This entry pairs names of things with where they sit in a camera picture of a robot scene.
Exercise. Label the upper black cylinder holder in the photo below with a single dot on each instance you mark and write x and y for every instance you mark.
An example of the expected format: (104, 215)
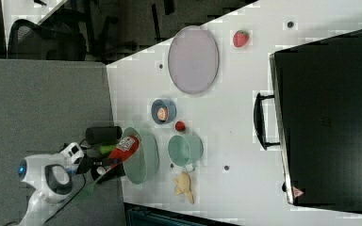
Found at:
(98, 135)

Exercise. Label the grey oval plate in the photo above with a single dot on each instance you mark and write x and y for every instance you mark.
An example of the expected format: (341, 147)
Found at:
(193, 60)

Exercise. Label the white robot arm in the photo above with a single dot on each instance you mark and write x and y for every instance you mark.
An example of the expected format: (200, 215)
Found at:
(51, 177)

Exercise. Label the red plush ketchup bottle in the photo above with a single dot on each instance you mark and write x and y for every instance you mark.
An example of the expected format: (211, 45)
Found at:
(124, 150)

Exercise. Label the green strainer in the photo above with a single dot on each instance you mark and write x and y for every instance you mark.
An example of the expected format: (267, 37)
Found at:
(143, 164)

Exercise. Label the blue bowl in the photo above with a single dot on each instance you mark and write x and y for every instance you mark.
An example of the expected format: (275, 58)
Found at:
(157, 104)

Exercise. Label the black oven handle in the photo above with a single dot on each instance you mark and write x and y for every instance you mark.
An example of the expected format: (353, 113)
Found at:
(259, 121)

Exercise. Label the dark teal crate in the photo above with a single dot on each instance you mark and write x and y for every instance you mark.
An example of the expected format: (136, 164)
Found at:
(138, 215)

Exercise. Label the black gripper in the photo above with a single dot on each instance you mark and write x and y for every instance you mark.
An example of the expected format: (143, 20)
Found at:
(77, 161)

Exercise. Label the small red plush strawberry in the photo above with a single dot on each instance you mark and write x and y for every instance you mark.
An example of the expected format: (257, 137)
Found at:
(180, 126)

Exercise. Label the green utensil handle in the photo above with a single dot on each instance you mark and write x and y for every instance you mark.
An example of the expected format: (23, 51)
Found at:
(106, 149)

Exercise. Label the large red plush strawberry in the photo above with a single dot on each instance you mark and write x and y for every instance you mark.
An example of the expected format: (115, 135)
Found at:
(240, 38)

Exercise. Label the beige plush toy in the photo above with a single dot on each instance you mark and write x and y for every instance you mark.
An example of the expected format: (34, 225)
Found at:
(182, 186)

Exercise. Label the green mug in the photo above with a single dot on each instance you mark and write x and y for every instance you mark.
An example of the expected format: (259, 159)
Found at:
(185, 151)

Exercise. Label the green spatula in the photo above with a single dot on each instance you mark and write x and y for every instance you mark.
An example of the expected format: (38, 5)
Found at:
(87, 191)

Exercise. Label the black office chair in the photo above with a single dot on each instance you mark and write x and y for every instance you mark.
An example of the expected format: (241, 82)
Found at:
(45, 42)

